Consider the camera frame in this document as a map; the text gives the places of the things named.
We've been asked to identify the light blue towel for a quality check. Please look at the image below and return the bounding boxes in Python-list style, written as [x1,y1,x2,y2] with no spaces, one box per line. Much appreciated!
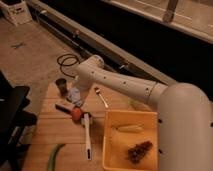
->
[67,87,82,106]

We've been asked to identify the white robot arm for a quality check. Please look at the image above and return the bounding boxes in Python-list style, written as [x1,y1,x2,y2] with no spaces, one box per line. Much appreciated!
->
[75,55,213,171]

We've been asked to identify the dark metal cup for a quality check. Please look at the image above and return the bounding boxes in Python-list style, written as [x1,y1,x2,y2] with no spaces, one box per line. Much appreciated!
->
[55,78,68,97]

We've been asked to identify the metal spoon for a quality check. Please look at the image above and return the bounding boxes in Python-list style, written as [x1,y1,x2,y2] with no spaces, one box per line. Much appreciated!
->
[94,87,109,109]

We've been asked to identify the orange fruit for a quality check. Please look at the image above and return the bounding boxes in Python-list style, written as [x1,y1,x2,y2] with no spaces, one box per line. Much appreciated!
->
[71,107,82,122]

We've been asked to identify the yellow plastic bin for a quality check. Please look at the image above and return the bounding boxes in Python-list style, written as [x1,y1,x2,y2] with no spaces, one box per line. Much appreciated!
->
[102,110,158,171]

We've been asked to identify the bunch of dark grapes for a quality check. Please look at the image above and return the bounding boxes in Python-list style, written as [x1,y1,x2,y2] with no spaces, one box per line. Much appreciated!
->
[128,141,153,164]

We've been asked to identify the green cucumber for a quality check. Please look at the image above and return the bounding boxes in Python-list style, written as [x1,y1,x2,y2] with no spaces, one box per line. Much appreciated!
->
[46,144,65,171]

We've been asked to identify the black chair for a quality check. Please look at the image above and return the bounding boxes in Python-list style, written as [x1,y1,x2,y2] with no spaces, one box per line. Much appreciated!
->
[0,70,37,171]

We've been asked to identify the white cardboard box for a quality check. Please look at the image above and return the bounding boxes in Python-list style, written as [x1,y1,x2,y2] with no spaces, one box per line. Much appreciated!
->
[0,0,32,26]

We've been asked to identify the white handled brush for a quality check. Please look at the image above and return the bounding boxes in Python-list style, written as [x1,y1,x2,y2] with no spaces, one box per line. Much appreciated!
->
[81,112,92,160]

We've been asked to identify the black cable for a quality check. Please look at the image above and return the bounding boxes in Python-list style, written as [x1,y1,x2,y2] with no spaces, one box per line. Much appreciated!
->
[56,53,83,79]

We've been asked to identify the black handled tool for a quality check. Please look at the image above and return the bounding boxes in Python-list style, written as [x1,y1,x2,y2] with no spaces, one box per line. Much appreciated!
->
[55,103,72,114]

